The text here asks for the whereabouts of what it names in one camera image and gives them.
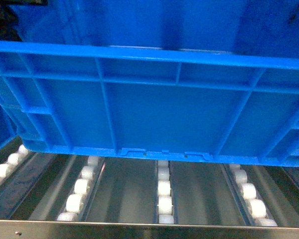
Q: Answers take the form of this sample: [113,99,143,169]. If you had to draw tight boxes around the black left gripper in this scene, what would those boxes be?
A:
[0,0,48,41]

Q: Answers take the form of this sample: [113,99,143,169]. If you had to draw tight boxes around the large blue plastic crate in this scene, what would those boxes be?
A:
[0,0,299,167]

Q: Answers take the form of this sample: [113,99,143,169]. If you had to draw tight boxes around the stainless steel roller shelf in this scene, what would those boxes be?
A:
[0,151,299,239]

